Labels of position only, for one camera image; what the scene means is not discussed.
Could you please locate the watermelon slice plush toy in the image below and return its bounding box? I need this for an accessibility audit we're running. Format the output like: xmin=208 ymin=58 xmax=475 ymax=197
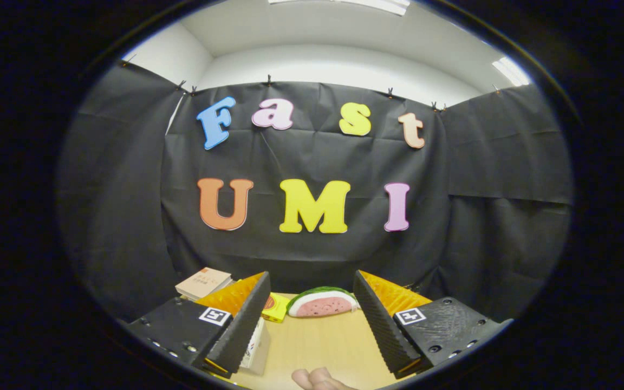
xmin=286 ymin=287 xmax=360 ymax=318

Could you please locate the yellow box with red circle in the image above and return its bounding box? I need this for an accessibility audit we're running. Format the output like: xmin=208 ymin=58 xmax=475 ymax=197
xmin=261 ymin=292 xmax=291 ymax=323

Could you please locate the long ceiling light panel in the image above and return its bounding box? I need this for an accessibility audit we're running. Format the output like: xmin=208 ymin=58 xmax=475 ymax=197
xmin=268 ymin=0 xmax=411 ymax=16

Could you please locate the cream fabric storage box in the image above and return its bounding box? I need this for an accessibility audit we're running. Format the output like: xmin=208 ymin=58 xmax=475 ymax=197
xmin=239 ymin=317 xmax=272 ymax=376

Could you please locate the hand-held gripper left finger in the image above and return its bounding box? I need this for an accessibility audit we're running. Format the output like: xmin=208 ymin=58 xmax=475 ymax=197
xmin=128 ymin=271 xmax=271 ymax=379

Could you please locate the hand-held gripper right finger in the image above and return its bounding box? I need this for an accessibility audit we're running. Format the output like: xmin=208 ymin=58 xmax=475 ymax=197
xmin=353 ymin=270 xmax=513 ymax=380

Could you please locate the small ceiling light panel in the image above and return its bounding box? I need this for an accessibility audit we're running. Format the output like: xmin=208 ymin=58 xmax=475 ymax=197
xmin=492 ymin=57 xmax=530 ymax=87

